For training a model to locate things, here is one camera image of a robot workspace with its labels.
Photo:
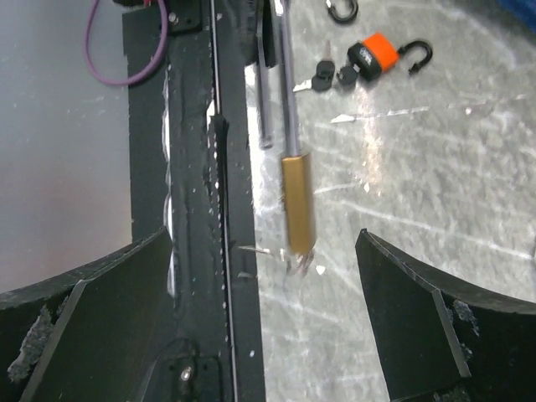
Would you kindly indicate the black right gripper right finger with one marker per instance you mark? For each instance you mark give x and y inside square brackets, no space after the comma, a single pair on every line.
[440,338]

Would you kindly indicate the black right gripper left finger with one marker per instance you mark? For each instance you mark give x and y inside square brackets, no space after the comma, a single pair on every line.
[86,334]

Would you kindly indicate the small silver keys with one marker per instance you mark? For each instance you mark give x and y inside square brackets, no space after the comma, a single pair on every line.
[298,265]

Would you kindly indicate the long shackle brass padlock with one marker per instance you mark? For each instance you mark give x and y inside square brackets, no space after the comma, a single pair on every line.
[296,174]

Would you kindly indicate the orange padlock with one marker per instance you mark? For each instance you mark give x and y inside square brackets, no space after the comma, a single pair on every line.
[376,55]

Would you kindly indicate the black head key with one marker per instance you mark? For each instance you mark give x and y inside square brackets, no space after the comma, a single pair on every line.
[326,73]

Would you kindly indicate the yellow padlock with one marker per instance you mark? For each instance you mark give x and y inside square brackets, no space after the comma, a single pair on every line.
[347,15]

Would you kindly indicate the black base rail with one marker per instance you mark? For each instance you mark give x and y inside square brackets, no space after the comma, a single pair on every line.
[191,177]

